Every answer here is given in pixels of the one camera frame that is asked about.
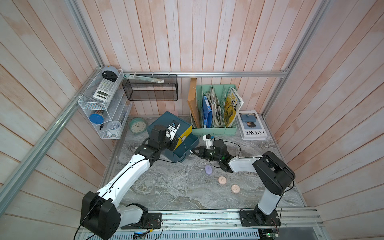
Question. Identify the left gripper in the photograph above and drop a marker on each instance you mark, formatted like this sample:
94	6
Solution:
173	144

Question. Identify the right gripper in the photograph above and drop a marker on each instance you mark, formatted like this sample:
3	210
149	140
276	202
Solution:
202	151

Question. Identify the teal drawer cabinet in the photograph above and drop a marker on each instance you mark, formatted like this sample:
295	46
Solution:
164	121

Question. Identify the yellow drawer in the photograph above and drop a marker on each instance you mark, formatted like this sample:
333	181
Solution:
183	132

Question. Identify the purple earphone case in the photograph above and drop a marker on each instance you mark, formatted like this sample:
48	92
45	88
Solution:
208	169

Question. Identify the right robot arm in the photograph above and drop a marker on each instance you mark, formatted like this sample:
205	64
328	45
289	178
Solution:
276	176

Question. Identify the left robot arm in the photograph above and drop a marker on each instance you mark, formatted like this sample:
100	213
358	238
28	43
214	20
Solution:
101	212

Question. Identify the green alarm clock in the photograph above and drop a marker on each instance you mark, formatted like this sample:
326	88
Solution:
137	126

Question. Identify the blue binder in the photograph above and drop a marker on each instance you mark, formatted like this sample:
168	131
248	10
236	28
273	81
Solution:
207	112

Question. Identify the newspapers in organizer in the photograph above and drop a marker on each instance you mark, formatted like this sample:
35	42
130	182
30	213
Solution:
218	121

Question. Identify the pink earphone case middle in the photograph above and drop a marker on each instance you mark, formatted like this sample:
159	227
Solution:
222	180

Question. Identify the pink earphone case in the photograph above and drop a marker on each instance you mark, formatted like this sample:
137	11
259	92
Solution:
235	189
222	180

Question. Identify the brown envelope folder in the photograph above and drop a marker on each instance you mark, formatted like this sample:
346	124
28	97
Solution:
192	102

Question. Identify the green file organizer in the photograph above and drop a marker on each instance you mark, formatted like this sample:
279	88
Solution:
221	92

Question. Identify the pink earphone case bottom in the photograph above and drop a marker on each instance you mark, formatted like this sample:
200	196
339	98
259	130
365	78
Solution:
235	189

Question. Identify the LOEWE book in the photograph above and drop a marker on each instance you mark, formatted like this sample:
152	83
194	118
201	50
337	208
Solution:
251	127

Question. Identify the black mesh basket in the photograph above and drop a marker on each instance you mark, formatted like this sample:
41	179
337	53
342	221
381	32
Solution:
147	91

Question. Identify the white cup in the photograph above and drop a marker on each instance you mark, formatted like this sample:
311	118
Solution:
113	129

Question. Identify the yellow magazine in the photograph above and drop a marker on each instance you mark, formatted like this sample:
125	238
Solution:
233	104

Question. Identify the blue lid jar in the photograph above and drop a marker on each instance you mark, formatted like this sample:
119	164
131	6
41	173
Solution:
97	117

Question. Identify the ruler on basket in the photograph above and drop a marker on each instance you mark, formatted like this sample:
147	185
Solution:
142	78

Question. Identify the white calculator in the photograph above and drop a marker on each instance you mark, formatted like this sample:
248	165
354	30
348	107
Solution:
105	90

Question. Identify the round grey speaker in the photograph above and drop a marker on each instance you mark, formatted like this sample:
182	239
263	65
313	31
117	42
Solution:
110	73

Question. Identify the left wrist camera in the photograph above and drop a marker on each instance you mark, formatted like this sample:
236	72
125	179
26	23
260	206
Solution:
172	130

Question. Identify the white wire shelf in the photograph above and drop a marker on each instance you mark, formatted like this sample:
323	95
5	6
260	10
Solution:
117	109

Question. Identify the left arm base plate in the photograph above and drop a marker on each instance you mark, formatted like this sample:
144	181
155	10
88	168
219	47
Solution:
148	221

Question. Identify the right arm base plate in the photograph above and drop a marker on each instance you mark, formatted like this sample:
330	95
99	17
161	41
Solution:
256	218

